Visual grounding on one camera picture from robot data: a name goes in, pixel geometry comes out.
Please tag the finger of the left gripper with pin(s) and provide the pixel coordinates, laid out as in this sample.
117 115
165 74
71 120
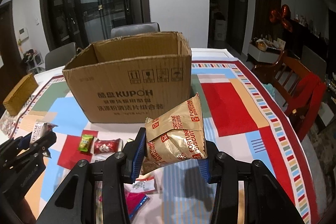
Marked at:
12 147
25 150

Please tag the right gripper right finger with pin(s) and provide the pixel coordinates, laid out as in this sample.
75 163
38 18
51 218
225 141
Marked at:
209 168

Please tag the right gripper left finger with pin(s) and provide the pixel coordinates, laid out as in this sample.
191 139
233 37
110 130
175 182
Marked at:
135 152

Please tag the white Dennis snack packet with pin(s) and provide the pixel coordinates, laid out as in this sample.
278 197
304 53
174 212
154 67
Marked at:
40 129

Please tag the red snack packet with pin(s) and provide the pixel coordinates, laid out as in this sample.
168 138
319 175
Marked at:
107 146

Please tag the white cracker packet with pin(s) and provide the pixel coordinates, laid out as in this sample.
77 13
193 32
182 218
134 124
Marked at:
144 185

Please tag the gold fortune biscuits bag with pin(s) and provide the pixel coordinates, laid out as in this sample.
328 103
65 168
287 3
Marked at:
175 136

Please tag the green candy packet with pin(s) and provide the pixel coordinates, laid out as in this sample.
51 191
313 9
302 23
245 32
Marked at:
85 143

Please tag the woven straw tissue box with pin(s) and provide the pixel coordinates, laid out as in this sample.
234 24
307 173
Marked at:
20 94

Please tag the magenta snack packet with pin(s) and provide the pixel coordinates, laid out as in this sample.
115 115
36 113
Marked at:
134 201

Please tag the colourful patterned tablecloth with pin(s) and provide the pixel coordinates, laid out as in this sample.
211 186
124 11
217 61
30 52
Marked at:
239 116

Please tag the brown cardboard box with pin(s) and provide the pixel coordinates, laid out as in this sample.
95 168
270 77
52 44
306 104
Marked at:
130 78

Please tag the grey chair near left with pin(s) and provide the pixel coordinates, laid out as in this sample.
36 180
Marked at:
60 56

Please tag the grey chair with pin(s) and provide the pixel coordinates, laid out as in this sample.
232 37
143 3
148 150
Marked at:
60 56
134 29

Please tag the white shoe rack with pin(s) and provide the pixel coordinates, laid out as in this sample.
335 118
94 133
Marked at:
33 61

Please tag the teal cloth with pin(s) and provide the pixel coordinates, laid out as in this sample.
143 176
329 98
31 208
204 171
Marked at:
270 89

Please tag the red wooden chair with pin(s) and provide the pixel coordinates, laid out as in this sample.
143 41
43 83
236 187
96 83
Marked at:
301 89

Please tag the grey chair centre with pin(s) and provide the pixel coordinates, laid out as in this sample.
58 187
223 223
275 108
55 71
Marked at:
134 29

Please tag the white low cabinet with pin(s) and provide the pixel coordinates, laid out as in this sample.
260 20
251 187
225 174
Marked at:
263 56

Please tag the red foil balloon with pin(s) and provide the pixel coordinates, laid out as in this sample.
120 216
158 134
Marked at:
283 16

